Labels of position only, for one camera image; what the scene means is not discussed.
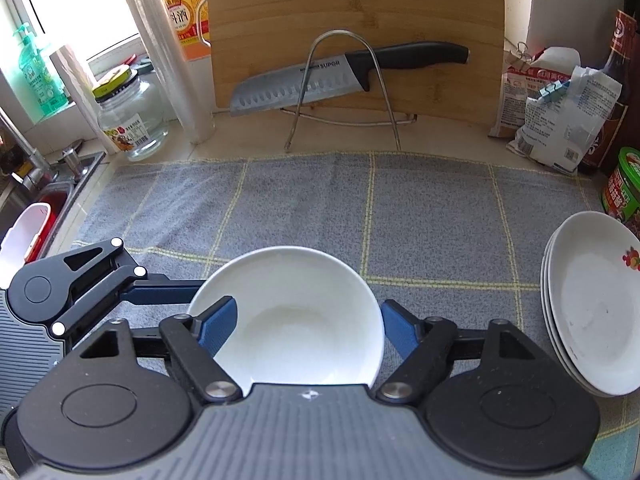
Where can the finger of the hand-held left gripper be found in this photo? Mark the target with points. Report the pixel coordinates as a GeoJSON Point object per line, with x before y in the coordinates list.
{"type": "Point", "coordinates": [160, 291]}

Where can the bamboo cutting board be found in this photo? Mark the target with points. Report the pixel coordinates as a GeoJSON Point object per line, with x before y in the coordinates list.
{"type": "Point", "coordinates": [400, 10]}

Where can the green-lid sauce jar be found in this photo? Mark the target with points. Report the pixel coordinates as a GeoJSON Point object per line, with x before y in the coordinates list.
{"type": "Point", "coordinates": [625, 185]}

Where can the metal binder clip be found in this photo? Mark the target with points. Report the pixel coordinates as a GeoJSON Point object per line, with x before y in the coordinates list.
{"type": "Point", "coordinates": [522, 51]}

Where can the steel faucet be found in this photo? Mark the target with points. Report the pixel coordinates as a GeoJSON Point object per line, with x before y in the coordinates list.
{"type": "Point", "coordinates": [30, 160]}

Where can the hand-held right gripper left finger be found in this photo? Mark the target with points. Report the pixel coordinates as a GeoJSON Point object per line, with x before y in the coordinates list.
{"type": "Point", "coordinates": [217, 327]}

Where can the green dish soap bottle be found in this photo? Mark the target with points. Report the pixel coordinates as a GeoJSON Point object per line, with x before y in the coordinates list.
{"type": "Point", "coordinates": [42, 80]}

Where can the white red plastic container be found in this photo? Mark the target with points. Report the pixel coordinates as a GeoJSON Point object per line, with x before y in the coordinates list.
{"type": "Point", "coordinates": [22, 240]}

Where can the dark vinegar bottle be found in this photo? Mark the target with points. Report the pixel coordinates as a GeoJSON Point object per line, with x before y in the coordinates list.
{"type": "Point", "coordinates": [607, 140]}

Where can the small steel cylinder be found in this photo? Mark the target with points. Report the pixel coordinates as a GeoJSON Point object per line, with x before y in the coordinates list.
{"type": "Point", "coordinates": [72, 160]}

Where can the green binder clip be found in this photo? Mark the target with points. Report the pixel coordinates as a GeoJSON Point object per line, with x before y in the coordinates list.
{"type": "Point", "coordinates": [550, 94]}

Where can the white pink-flower bowl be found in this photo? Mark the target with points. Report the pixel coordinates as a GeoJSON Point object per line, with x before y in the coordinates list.
{"type": "Point", "coordinates": [295, 310]}

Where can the red plastic basin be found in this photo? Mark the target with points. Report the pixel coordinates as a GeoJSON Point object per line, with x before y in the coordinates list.
{"type": "Point", "coordinates": [57, 200]}

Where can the grey checked dish mat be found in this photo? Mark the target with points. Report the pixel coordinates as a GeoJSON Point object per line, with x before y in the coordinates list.
{"type": "Point", "coordinates": [425, 210]}

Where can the steel sink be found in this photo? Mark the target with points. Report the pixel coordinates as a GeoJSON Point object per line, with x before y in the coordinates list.
{"type": "Point", "coordinates": [10, 210]}

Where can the orange white seasoning bag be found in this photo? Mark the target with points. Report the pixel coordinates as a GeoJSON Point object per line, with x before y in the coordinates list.
{"type": "Point", "coordinates": [512, 100]}

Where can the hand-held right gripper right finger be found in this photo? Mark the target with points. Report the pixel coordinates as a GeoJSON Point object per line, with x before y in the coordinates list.
{"type": "Point", "coordinates": [400, 330]}

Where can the clear glass jar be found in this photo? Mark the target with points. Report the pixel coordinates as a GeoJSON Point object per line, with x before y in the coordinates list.
{"type": "Point", "coordinates": [135, 120]}

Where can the white blue-print salt bag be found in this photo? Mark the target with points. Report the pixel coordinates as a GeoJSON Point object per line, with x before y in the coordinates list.
{"type": "Point", "coordinates": [565, 130]}

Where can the orange cooking wine bottle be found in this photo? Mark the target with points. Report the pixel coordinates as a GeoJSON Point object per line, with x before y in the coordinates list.
{"type": "Point", "coordinates": [180, 15]}

